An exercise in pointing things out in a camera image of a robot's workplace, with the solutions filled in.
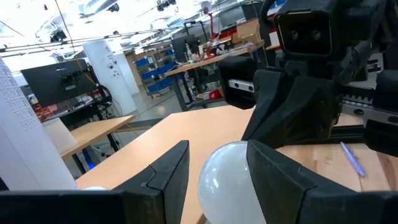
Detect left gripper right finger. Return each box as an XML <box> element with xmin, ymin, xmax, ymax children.
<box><xmin>246</xmin><ymin>139</ymin><xmax>398</xmax><ymax>224</ymax></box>

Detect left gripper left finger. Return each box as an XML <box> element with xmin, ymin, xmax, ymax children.
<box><xmin>0</xmin><ymin>139</ymin><xmax>191</xmax><ymax>224</ymax></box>

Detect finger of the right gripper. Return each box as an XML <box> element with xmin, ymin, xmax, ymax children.
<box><xmin>364</xmin><ymin>70</ymin><xmax>398</xmax><ymax>157</ymax></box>
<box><xmin>241</xmin><ymin>60</ymin><xmax>343</xmax><ymax>149</ymax></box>

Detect white lightbulb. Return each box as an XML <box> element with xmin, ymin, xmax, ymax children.
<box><xmin>197</xmin><ymin>141</ymin><xmax>267</xmax><ymax>224</ymax></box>

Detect wooden workbench black legs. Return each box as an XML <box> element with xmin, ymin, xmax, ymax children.
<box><xmin>164</xmin><ymin>40</ymin><xmax>266</xmax><ymax>112</ymax></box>

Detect purple pen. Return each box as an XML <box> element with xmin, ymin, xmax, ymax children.
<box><xmin>340</xmin><ymin>141</ymin><xmax>366</xmax><ymax>178</ymax></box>

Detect brown cardboard box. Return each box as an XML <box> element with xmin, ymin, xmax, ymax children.
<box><xmin>236</xmin><ymin>17</ymin><xmax>261</xmax><ymax>44</ymax></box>

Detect red desk stand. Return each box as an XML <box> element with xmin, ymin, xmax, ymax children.
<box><xmin>200</xmin><ymin>1</ymin><xmax>220</xmax><ymax>60</ymax></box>

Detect small black monitor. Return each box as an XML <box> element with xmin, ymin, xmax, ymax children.
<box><xmin>170</xmin><ymin>34</ymin><xmax>200</xmax><ymax>62</ymax></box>

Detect shelf with blue bins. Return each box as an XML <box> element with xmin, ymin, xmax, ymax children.
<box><xmin>135</xmin><ymin>46</ymin><xmax>178</xmax><ymax>96</ymax></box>

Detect wooden side desk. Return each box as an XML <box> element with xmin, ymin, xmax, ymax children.
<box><xmin>58</xmin><ymin>114</ymin><xmax>135</xmax><ymax>175</ymax></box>

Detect black monitor cart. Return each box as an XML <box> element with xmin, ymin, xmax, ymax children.
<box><xmin>30</xmin><ymin>85</ymin><xmax>114</xmax><ymax>131</ymax></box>

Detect white round pillar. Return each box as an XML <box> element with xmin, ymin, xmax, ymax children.
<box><xmin>82</xmin><ymin>39</ymin><xmax>138</xmax><ymax>116</ymax></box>

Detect large black monitor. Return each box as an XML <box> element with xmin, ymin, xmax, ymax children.
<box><xmin>20</xmin><ymin>58</ymin><xmax>101</xmax><ymax>108</ymax></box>

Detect black aluminium rig frame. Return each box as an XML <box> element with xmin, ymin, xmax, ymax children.
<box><xmin>328</xmin><ymin>124</ymin><xmax>368</xmax><ymax>145</ymax></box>

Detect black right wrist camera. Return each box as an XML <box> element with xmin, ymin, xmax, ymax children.
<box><xmin>275</xmin><ymin>8</ymin><xmax>334</xmax><ymax>60</ymax></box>

